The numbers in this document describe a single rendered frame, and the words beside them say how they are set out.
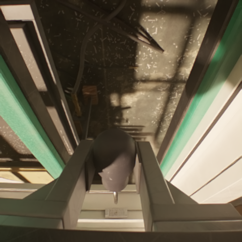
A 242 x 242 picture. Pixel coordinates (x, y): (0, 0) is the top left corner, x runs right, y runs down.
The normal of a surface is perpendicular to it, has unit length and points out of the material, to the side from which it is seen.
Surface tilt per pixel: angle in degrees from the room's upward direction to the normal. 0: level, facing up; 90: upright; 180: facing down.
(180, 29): 0
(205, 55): 90
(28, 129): 0
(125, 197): 90
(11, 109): 0
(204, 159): 90
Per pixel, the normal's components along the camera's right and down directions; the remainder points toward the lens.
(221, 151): -1.00, 0.00
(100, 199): 0.02, -0.61
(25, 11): 0.00, 0.79
